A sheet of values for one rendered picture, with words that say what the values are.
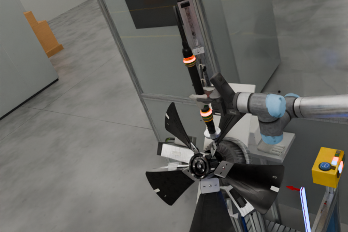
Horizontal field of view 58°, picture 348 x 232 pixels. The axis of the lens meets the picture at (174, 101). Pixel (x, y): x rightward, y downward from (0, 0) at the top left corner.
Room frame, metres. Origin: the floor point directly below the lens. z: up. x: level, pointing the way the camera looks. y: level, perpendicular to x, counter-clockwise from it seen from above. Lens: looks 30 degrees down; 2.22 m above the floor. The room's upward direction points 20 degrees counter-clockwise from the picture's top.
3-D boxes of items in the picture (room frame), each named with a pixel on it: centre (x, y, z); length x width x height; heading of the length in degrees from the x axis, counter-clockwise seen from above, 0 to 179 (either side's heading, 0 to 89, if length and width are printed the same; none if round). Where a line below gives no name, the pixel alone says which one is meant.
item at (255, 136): (1.61, -0.40, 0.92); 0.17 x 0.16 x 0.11; 134
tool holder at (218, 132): (1.08, -0.11, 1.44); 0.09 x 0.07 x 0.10; 169
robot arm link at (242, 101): (0.94, -0.24, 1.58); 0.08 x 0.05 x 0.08; 134
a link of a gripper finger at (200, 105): (1.05, -0.09, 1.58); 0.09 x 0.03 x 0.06; 54
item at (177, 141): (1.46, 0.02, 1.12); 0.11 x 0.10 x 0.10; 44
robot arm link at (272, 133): (0.89, -0.31, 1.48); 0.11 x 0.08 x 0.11; 127
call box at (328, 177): (1.01, -0.57, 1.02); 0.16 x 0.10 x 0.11; 134
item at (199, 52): (1.69, -0.23, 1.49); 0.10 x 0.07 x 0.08; 169
